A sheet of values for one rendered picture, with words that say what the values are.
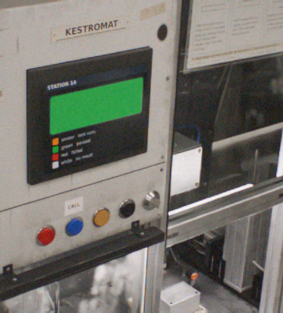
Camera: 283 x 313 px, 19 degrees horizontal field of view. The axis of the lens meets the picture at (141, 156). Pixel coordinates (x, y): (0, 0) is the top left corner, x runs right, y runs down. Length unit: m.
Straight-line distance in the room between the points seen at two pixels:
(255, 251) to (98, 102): 0.94
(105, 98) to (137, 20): 0.14
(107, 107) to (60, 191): 0.17
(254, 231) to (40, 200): 0.87
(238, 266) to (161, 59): 0.87
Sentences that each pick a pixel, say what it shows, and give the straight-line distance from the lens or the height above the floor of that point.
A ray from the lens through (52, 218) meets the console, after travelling 1.47.
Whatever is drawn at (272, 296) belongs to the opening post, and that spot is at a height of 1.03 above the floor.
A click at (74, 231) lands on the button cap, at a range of 1.50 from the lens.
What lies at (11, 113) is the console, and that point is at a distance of 1.34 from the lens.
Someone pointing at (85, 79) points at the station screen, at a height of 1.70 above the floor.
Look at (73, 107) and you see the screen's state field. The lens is 1.38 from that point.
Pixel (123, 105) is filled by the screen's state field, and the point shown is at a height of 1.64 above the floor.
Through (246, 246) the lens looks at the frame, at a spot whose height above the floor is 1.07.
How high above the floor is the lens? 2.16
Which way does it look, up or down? 24 degrees down
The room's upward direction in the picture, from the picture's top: 3 degrees clockwise
